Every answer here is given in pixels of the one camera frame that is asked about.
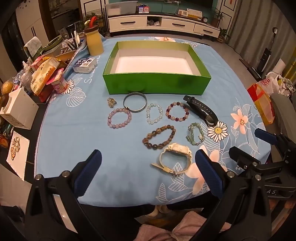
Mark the open carton with pens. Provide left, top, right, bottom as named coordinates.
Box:
left=55, top=38, right=81, bottom=63

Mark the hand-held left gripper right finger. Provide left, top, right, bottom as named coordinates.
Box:
left=195, top=149, right=272, bottom=241

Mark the black wristwatch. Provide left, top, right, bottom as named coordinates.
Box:
left=183, top=95, right=219, bottom=127

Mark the tall potted plant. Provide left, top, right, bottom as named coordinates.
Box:
left=211, top=7, right=226, bottom=27

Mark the yellow tissue packet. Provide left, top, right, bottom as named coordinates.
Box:
left=30, top=57, right=60, bottom=96

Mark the silver bangle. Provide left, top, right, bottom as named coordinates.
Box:
left=123, top=92, right=147, bottom=113

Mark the dark red bead bracelet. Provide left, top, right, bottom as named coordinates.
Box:
left=166, top=102, right=190, bottom=121

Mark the translucent storage bin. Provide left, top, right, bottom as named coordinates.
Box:
left=105, top=1, right=138, bottom=16

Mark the orange fruit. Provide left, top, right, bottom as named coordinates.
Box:
left=1, top=81, right=14, bottom=95

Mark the upright vacuum cleaner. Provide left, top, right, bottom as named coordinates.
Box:
left=247, top=27, right=278, bottom=78

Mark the yellow bottle with red lid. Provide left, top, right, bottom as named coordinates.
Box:
left=84, top=16, right=104, bottom=56

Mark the green jade chain bracelet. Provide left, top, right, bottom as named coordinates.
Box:
left=186, top=122, right=205, bottom=146

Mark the purple bead bracelet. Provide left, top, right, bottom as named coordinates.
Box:
left=107, top=108, right=132, bottom=129

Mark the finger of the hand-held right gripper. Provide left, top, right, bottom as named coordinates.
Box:
left=254, top=128, right=296, bottom=163
left=229, top=146, right=262, bottom=174

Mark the yellow and white carton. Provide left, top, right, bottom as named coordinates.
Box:
left=187, top=8, right=203, bottom=19

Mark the brown bead bracelet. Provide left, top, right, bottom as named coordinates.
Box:
left=142, top=125, right=176, bottom=149

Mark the white tissue pack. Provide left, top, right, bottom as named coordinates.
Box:
left=73, top=57, right=96, bottom=74

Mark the small potted plant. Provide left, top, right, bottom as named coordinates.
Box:
left=217, top=28, right=232, bottom=43

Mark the green cardboard box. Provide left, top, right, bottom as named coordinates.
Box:
left=102, top=41, right=212, bottom=95

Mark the white TV cabinet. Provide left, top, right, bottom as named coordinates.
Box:
left=107, top=14, right=220, bottom=39

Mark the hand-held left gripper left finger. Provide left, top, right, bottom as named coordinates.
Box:
left=25, top=149, right=109, bottom=241

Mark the white printed paper sheet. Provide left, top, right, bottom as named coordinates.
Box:
left=6, top=130, right=30, bottom=181

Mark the white plastic bag red print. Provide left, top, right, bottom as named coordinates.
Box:
left=255, top=72, right=285, bottom=95

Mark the orange gift bag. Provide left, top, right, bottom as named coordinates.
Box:
left=247, top=83, right=275, bottom=126

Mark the white cardboard box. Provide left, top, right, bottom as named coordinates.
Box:
left=0, top=88, right=39, bottom=130

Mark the white wristwatch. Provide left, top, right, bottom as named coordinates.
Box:
left=151, top=143, right=193, bottom=177

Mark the pink cloth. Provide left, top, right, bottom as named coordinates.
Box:
left=136, top=211, right=232, bottom=241

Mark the pink yogurt cup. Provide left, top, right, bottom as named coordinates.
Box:
left=46, top=69, right=69, bottom=94

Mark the clear bead bracelet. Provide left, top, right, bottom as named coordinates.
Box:
left=146, top=103, right=164, bottom=125

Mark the white paper roll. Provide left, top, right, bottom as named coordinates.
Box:
left=273, top=58, right=287, bottom=75

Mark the white towel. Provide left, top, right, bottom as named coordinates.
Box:
left=23, top=36, right=42, bottom=57

